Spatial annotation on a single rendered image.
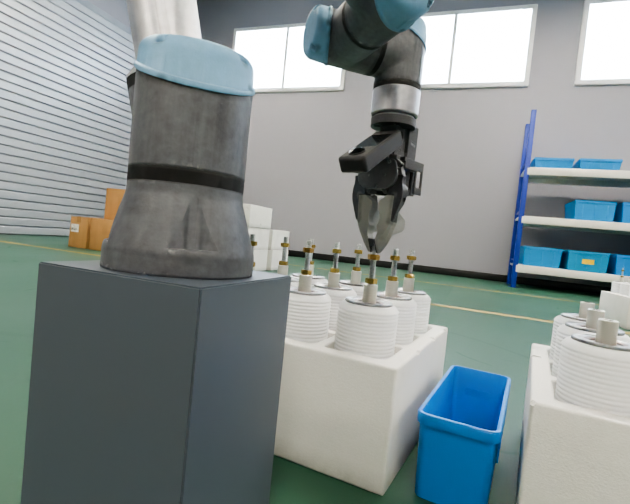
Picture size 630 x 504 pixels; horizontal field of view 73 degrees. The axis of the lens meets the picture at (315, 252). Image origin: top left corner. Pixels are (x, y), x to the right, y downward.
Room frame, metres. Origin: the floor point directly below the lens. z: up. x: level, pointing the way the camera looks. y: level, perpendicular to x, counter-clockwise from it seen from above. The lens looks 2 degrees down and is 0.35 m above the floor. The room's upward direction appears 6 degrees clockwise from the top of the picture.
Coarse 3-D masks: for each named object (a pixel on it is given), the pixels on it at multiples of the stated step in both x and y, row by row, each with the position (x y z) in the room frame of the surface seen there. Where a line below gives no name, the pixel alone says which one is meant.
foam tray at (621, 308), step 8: (600, 296) 2.77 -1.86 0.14; (608, 296) 2.65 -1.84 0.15; (616, 296) 2.55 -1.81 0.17; (624, 296) 2.46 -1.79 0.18; (600, 304) 2.75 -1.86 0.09; (608, 304) 2.64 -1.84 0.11; (616, 304) 2.54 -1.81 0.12; (624, 304) 2.44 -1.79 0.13; (608, 312) 2.63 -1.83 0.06; (616, 312) 2.52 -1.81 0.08; (624, 312) 2.43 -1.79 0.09; (616, 320) 2.51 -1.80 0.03; (624, 320) 2.42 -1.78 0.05; (624, 328) 2.41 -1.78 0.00
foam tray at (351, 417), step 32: (288, 352) 0.65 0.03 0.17; (320, 352) 0.63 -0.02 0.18; (416, 352) 0.68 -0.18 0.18; (288, 384) 0.65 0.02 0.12; (320, 384) 0.63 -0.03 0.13; (352, 384) 0.60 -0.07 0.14; (384, 384) 0.58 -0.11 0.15; (416, 384) 0.69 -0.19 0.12; (288, 416) 0.65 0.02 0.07; (320, 416) 0.63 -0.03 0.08; (352, 416) 0.60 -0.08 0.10; (384, 416) 0.58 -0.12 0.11; (416, 416) 0.72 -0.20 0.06; (288, 448) 0.65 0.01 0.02; (320, 448) 0.62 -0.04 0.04; (352, 448) 0.60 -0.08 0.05; (384, 448) 0.58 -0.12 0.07; (352, 480) 0.60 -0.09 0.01; (384, 480) 0.58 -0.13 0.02
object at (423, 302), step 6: (408, 294) 0.85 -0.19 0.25; (426, 294) 0.89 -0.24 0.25; (414, 300) 0.84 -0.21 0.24; (420, 300) 0.85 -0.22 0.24; (426, 300) 0.85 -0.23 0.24; (420, 306) 0.85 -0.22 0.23; (426, 306) 0.86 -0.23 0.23; (420, 312) 0.85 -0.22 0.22; (426, 312) 0.86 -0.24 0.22; (420, 318) 0.85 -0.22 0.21; (426, 318) 0.86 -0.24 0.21; (420, 324) 0.85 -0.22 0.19; (426, 324) 0.87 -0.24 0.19; (414, 330) 0.85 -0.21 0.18; (420, 330) 0.85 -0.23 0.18; (426, 330) 0.87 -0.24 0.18
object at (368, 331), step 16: (352, 304) 0.65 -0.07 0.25; (352, 320) 0.64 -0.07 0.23; (368, 320) 0.63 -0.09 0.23; (384, 320) 0.64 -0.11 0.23; (336, 336) 0.67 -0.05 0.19; (352, 336) 0.64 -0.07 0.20; (368, 336) 0.63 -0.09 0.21; (384, 336) 0.64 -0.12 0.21; (352, 352) 0.64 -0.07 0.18; (368, 352) 0.63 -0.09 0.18; (384, 352) 0.64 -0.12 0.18
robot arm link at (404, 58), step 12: (420, 24) 0.66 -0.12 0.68; (396, 36) 0.65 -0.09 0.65; (408, 36) 0.65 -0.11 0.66; (420, 36) 0.66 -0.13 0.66; (396, 48) 0.65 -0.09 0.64; (408, 48) 0.65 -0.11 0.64; (420, 48) 0.66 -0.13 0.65; (384, 60) 0.65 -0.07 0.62; (396, 60) 0.65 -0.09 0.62; (408, 60) 0.65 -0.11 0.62; (420, 60) 0.67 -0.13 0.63; (384, 72) 0.66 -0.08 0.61; (396, 72) 0.65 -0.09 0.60; (408, 72) 0.65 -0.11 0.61; (420, 72) 0.67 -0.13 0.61; (384, 84) 0.68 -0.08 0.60; (408, 84) 0.66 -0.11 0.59; (420, 84) 0.67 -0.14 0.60
